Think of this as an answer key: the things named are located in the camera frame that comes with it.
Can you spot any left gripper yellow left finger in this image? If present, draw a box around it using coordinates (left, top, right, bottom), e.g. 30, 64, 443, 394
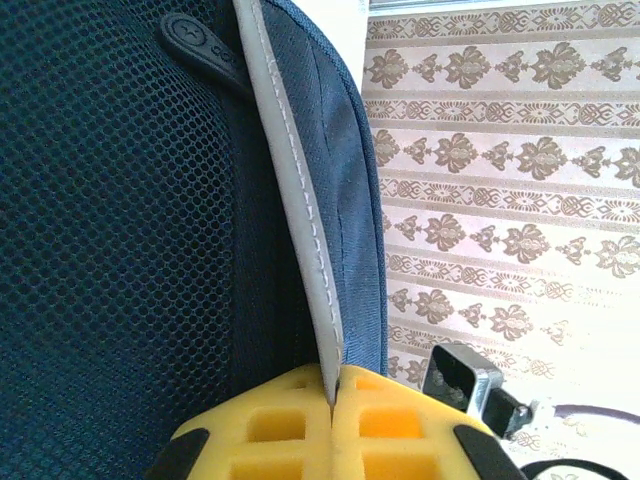
144, 363, 334, 480

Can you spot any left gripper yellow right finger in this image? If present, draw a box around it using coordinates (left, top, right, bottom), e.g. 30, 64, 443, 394
332, 363, 526, 480

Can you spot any navy blue backpack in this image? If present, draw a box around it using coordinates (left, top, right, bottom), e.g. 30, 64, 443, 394
0, 0, 391, 480

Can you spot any aluminium frame post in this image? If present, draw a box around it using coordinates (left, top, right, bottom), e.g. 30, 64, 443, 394
368, 0, 584, 12

